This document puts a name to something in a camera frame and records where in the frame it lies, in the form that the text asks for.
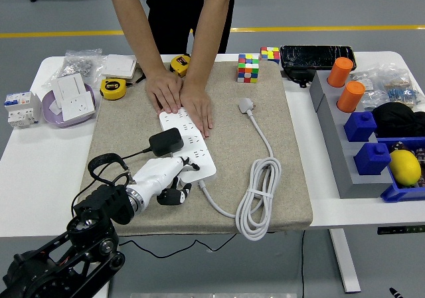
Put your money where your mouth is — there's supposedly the black plug adapter with cord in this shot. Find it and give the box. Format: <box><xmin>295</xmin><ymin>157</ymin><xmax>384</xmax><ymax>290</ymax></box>
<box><xmin>123</xmin><ymin>127</ymin><xmax>185</xmax><ymax>161</ymax></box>

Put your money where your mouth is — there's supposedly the black table control panel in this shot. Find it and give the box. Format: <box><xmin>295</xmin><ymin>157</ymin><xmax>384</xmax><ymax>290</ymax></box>
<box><xmin>377</xmin><ymin>226</ymin><xmax>425</xmax><ymax>236</ymax></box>

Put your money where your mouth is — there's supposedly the white circuit breaker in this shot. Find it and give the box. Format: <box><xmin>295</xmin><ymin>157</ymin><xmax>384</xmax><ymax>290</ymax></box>
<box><xmin>3</xmin><ymin>91</ymin><xmax>43</xmax><ymax>129</ymax></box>

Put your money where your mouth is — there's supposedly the white table leg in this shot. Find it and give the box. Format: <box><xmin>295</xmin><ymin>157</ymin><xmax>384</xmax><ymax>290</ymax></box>
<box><xmin>328</xmin><ymin>228</ymin><xmax>362</xmax><ymax>294</ymax></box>

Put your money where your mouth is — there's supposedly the blue block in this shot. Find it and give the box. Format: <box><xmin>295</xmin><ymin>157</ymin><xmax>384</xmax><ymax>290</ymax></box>
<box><xmin>353</xmin><ymin>141</ymin><xmax>392</xmax><ymax>177</ymax></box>
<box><xmin>343</xmin><ymin>111</ymin><xmax>378</xmax><ymax>143</ymax></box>

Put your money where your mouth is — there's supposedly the purple bowl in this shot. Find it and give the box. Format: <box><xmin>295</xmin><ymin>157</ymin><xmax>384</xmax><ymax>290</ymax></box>
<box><xmin>41</xmin><ymin>82</ymin><xmax>99</xmax><ymax>129</ymax></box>

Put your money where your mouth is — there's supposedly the orange cylinder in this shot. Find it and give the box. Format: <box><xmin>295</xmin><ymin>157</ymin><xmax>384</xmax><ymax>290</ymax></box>
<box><xmin>327</xmin><ymin>56</ymin><xmax>355</xmax><ymax>88</ymax></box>
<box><xmin>337</xmin><ymin>80</ymin><xmax>366</xmax><ymax>113</ymax></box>

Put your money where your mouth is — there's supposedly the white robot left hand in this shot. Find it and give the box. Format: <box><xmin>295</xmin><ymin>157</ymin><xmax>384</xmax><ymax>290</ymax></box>
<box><xmin>131</xmin><ymin>156</ymin><xmax>201</xmax><ymax>208</ymax></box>

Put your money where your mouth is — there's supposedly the black wrapped tray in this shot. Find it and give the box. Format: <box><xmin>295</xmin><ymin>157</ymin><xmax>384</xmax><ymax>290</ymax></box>
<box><xmin>280</xmin><ymin>44</ymin><xmax>358</xmax><ymax>72</ymax></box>

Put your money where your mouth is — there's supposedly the clear bag of resistors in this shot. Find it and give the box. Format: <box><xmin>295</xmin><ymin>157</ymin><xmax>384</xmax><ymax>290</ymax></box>
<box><xmin>378</xmin><ymin>66</ymin><xmax>425</xmax><ymax>110</ymax></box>

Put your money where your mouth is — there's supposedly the black hanging cable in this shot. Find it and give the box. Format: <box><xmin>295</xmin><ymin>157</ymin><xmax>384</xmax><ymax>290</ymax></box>
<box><xmin>300</xmin><ymin>230</ymin><xmax>306</xmax><ymax>298</ymax></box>

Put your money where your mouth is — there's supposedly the large colourful puzzle cube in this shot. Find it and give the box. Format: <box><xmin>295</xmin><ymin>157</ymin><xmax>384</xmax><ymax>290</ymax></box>
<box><xmin>236</xmin><ymin>52</ymin><xmax>260</xmax><ymax>84</ymax></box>

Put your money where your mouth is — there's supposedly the white power cord with plug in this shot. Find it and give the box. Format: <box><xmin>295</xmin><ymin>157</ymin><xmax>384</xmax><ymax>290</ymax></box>
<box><xmin>198</xmin><ymin>98</ymin><xmax>282</xmax><ymax>242</ymax></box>

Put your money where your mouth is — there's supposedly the white power strip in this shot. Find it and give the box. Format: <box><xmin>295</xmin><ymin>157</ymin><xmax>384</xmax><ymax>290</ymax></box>
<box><xmin>158</xmin><ymin>108</ymin><xmax>217</xmax><ymax>183</ymax></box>

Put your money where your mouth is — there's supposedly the yellow tape measure with strap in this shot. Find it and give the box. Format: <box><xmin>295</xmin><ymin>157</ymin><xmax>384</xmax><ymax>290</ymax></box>
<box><xmin>99</xmin><ymin>66</ymin><xmax>147</xmax><ymax>100</ymax></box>

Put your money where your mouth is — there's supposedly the black cable under table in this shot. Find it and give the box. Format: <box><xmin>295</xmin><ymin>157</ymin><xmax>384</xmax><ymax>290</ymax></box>
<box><xmin>118</xmin><ymin>233</ymin><xmax>239</xmax><ymax>260</ymax></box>

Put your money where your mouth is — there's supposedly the clear bag of screws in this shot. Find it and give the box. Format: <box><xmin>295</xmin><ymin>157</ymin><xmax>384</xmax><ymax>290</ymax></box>
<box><xmin>41</xmin><ymin>48</ymin><xmax>104</xmax><ymax>88</ymax></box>

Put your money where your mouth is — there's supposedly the grey-brown mat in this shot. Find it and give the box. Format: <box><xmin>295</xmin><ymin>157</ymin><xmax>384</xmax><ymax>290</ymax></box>
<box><xmin>79</xmin><ymin>58</ymin><xmax>315</xmax><ymax>238</ymax></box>

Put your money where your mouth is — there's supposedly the white switch plate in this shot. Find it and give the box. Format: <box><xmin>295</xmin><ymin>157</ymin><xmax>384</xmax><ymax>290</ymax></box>
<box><xmin>49</xmin><ymin>72</ymin><xmax>88</xmax><ymax>110</ymax></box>

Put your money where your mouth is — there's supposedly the clear bag of small parts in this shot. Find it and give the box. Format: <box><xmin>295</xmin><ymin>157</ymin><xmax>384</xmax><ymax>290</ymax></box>
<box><xmin>350</xmin><ymin>70</ymin><xmax>389</xmax><ymax>112</ymax></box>

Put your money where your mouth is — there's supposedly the black cloth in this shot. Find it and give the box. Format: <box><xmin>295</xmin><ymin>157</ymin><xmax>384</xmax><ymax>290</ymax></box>
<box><xmin>371</xmin><ymin>102</ymin><xmax>425</xmax><ymax>139</ymax></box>

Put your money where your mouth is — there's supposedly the white switch panel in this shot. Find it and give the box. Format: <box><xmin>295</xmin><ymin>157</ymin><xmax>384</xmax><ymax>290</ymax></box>
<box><xmin>100</xmin><ymin>54</ymin><xmax>137</xmax><ymax>80</ymax></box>

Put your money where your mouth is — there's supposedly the grey block holder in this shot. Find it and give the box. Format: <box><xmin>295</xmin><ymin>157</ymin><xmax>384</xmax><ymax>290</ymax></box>
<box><xmin>309</xmin><ymin>69</ymin><xmax>394</xmax><ymax>199</ymax></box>

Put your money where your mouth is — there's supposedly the black device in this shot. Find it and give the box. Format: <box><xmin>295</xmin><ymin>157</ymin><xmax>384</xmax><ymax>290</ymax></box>
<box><xmin>282</xmin><ymin>67</ymin><xmax>318</xmax><ymax>88</ymax></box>

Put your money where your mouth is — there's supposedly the blue plastic bin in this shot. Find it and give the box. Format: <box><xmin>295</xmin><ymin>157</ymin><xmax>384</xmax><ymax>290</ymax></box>
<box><xmin>375</xmin><ymin>135</ymin><xmax>425</xmax><ymax>203</ymax></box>

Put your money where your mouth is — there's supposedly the yellow lemon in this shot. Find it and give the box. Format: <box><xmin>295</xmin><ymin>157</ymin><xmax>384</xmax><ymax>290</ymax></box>
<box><xmin>388</xmin><ymin>149</ymin><xmax>422</xmax><ymax>188</ymax></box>

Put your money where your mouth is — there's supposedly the small colourful puzzle cube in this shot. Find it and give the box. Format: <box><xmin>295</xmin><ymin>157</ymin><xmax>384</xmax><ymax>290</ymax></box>
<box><xmin>260</xmin><ymin>46</ymin><xmax>281</xmax><ymax>65</ymax></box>

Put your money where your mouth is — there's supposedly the person's right hand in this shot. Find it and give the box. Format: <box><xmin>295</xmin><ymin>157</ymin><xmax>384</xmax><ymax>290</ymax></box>
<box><xmin>144</xmin><ymin>68</ymin><xmax>184</xmax><ymax>115</ymax></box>

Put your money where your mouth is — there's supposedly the person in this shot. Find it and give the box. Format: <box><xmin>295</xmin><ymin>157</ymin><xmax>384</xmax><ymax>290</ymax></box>
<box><xmin>142</xmin><ymin>0</ymin><xmax>240</xmax><ymax>56</ymax></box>

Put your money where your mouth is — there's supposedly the white wall socket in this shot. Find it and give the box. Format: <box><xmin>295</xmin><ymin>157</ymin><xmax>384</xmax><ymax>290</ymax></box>
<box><xmin>60</xmin><ymin>91</ymin><xmax>97</xmax><ymax>122</ymax></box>

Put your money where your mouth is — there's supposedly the person's left hand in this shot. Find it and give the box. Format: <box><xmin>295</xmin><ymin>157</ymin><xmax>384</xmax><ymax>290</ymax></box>
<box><xmin>180</xmin><ymin>82</ymin><xmax>213</xmax><ymax>139</ymax></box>

